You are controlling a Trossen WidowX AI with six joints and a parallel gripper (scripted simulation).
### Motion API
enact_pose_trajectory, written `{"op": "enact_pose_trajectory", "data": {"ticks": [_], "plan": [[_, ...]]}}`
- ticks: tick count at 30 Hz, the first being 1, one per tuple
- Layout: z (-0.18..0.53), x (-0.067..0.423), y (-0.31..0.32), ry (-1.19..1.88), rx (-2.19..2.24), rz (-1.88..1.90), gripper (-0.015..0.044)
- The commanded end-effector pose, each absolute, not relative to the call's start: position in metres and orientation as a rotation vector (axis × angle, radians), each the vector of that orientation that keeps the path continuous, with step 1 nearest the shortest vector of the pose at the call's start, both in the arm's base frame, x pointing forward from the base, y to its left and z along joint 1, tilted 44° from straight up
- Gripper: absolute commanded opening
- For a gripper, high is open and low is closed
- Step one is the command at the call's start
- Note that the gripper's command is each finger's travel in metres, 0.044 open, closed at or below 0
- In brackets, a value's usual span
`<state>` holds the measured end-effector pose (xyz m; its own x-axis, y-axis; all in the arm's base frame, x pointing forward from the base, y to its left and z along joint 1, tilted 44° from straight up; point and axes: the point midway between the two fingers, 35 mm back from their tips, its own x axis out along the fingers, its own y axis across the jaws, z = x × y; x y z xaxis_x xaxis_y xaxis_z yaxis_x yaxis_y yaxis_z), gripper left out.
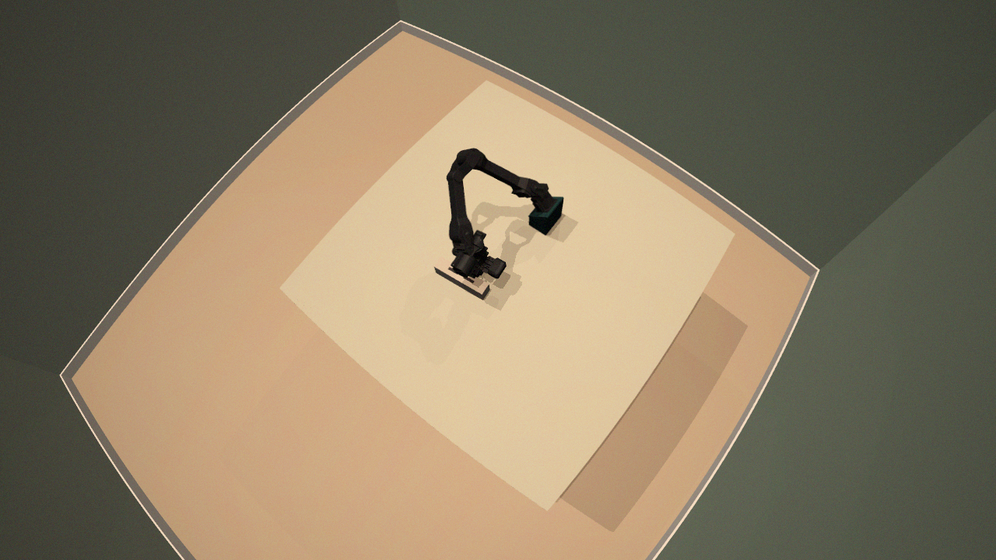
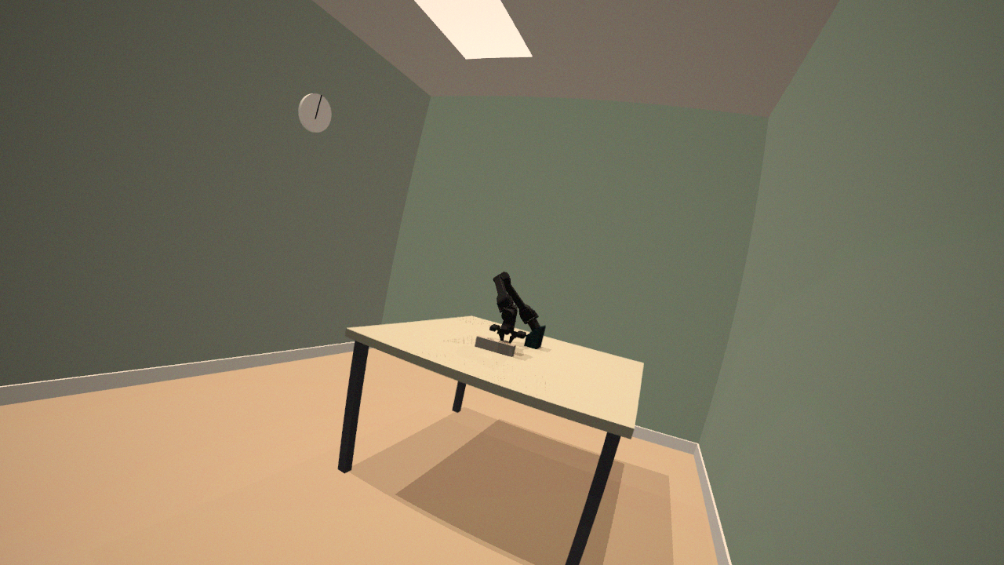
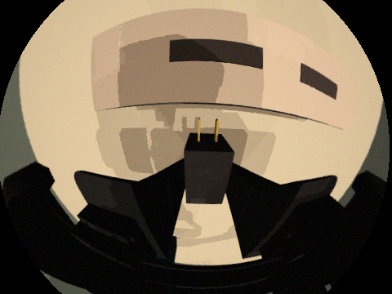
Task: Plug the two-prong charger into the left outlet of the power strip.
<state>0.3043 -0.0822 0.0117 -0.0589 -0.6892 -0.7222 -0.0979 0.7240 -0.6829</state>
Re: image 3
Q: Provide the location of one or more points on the black two-prong plug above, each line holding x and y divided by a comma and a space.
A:
208, 162

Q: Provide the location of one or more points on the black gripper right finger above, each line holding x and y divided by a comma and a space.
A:
259, 206

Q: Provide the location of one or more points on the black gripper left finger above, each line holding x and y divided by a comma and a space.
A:
153, 202

